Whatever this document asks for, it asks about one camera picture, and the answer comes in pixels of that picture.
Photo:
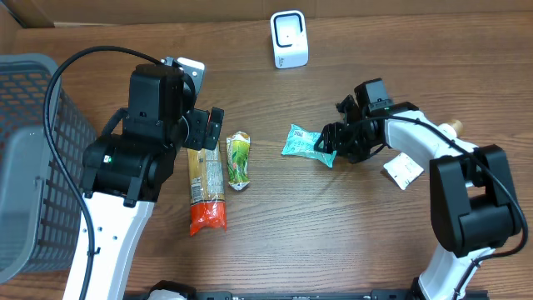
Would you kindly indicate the orange noodle packet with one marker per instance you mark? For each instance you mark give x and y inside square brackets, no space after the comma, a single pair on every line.
[208,203]

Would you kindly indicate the white conditioner tube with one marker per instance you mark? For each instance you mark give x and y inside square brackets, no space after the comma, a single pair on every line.
[402,170]

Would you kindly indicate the green tea packet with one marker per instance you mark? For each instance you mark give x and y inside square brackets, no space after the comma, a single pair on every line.
[238,148]

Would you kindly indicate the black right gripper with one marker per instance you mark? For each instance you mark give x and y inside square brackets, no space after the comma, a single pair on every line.
[336,139]

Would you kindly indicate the grey plastic basket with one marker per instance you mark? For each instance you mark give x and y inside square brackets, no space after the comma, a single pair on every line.
[40,217]

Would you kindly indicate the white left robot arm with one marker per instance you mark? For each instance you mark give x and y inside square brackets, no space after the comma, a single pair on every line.
[123,173]

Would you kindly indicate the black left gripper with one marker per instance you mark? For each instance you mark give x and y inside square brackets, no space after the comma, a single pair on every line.
[202,136]

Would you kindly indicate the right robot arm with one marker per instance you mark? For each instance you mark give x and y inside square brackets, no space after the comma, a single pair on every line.
[475,214]

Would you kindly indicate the white barcode scanner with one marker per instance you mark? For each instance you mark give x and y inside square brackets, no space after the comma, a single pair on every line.
[289,39]

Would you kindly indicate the teal snack packet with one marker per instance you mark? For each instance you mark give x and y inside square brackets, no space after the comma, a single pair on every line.
[300,142]

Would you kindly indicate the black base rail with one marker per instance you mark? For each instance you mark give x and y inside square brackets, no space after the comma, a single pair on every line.
[173,290]

